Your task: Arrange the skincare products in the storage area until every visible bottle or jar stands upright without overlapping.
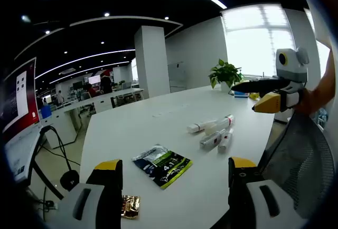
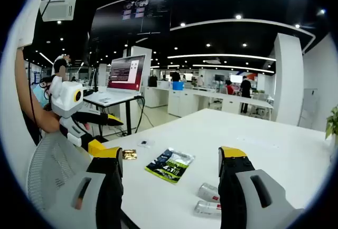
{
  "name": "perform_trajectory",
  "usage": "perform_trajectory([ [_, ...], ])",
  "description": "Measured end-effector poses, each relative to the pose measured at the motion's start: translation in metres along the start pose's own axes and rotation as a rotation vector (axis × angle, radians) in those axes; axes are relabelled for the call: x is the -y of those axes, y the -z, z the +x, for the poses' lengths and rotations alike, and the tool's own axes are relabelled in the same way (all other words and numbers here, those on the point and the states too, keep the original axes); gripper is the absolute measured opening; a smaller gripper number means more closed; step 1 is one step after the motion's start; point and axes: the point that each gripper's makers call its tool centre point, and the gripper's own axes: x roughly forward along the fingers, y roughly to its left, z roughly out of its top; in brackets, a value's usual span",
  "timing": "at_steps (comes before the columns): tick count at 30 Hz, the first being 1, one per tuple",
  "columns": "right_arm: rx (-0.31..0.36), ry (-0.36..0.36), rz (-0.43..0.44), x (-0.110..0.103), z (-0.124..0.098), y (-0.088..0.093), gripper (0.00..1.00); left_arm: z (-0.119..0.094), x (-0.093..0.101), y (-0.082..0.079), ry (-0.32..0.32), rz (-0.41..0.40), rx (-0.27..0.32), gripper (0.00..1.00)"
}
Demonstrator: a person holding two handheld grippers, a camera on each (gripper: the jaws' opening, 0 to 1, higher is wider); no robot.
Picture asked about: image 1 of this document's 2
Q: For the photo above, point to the small translucent skincare bottle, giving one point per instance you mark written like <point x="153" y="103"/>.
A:
<point x="211" y="139"/>

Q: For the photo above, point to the potted green plant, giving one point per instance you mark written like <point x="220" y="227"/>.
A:
<point x="225" y="74"/>

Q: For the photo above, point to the monitor with red screen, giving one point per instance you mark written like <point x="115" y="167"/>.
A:
<point x="18" y="97"/>

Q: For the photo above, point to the white cabinet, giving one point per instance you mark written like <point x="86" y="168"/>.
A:
<point x="177" y="77"/>

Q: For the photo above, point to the green silver skincare pouch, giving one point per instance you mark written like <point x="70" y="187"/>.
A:
<point x="162" y="165"/>

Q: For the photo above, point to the person's right hand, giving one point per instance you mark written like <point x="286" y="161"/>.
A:
<point x="307" y="102"/>

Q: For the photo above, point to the large red-collar skincare bottle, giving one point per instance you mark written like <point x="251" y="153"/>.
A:
<point x="223" y="121"/>

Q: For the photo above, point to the long white counter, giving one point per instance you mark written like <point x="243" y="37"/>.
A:
<point x="79" y="113"/>

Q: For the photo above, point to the white stand tray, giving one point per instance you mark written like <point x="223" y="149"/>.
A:
<point x="21" y="150"/>

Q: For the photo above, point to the white power strip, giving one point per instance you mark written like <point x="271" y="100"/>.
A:
<point x="50" y="205"/>

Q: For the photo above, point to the small white skincare bottle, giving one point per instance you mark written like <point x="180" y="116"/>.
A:
<point x="225" y="140"/>

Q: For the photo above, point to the blue storage bin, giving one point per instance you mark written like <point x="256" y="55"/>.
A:
<point x="46" y="111"/>

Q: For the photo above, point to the bright wall screen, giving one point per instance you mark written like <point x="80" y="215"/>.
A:
<point x="94" y="79"/>

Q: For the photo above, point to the grey mesh office chair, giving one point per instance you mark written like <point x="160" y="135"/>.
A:
<point x="303" y="160"/>

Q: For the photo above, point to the black stand base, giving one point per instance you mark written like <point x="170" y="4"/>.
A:
<point x="69" y="180"/>

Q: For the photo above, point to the blue box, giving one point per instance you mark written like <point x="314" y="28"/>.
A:
<point x="240" y="94"/>

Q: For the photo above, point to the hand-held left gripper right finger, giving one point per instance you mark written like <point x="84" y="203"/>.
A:
<point x="240" y="192"/>

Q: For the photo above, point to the white square pillar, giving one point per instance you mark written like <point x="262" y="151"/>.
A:
<point x="151" y="62"/>

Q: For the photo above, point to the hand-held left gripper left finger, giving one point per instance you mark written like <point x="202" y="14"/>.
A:
<point x="95" y="197"/>

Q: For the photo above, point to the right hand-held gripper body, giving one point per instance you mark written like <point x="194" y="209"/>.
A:
<point x="293" y="65"/>

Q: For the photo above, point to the white skincare tube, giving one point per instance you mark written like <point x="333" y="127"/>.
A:
<point x="200" y="126"/>

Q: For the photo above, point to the gold foil skincare sachet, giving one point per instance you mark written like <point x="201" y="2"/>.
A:
<point x="130" y="206"/>

